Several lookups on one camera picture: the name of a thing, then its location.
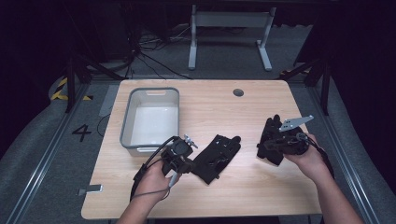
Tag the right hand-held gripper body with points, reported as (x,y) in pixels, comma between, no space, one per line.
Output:
(292,141)

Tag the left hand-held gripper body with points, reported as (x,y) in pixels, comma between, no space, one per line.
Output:
(176,150)

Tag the black glove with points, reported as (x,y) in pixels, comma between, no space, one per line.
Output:
(218,158)
(271,130)

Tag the grey plastic bin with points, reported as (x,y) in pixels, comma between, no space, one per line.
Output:
(152,124)

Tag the person's right hand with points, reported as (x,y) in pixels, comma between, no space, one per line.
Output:
(306,163)

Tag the person's left hand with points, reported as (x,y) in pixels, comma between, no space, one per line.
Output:
(154,183)

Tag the black metal stand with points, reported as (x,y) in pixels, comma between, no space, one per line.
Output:
(71,84)
(325,84)

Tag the grey floor tape strip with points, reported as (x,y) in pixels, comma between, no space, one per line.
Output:
(109,99)

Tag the grey tape piece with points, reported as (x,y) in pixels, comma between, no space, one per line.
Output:
(93,188)

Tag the yellow black hazard tape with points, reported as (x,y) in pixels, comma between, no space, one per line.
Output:
(59,90)

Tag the grey metal desk frame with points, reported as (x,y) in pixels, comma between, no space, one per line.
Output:
(230,19)

